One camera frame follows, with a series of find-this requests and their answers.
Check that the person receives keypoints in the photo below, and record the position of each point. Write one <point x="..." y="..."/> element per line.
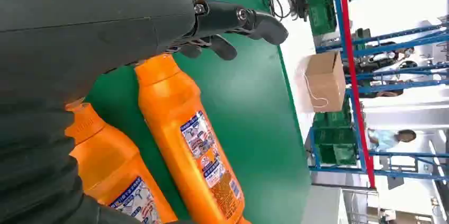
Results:
<point x="387" y="139"/>

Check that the brown cardboard box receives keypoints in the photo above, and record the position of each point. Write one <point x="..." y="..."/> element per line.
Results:
<point x="328" y="78"/>

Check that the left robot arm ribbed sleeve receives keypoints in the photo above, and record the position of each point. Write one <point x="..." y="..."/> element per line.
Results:
<point x="35" y="166"/>

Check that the blue metal rack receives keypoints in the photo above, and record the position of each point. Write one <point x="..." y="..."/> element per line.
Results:
<point x="356" y="124"/>

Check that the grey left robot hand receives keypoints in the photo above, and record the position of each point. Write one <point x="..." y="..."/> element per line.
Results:
<point x="87" y="22"/>

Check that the orange drink bottle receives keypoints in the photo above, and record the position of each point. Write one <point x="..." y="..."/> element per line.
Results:
<point x="175" y="110"/>
<point x="105" y="159"/>

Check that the red pole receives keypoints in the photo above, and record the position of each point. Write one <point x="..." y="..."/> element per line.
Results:
<point x="352" y="75"/>

